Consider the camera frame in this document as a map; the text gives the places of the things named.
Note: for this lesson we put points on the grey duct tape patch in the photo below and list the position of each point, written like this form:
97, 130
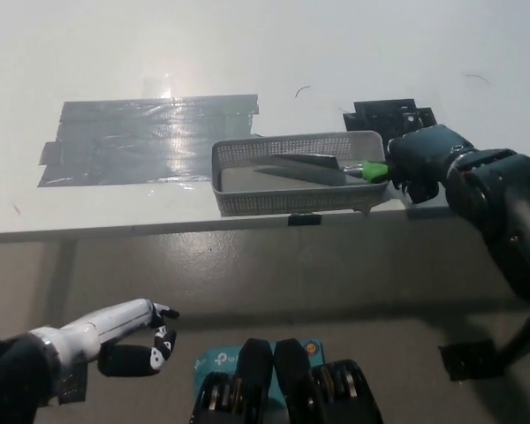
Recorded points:
132, 141

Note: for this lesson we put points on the black tape patch on table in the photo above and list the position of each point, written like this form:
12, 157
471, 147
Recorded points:
380, 115

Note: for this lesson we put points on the teal tp-link box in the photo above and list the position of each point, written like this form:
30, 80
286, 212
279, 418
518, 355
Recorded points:
214, 358

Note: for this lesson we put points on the small black tape tab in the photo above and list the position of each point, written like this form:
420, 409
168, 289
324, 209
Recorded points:
305, 219

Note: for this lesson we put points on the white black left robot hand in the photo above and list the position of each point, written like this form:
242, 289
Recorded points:
106, 322

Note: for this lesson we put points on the grey perforated plastic basket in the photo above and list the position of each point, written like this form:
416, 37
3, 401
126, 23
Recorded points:
287, 201

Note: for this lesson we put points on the black robot torso blocks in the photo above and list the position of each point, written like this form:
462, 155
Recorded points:
256, 375

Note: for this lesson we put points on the dark right robot hand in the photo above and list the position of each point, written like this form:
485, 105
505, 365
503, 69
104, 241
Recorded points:
424, 154

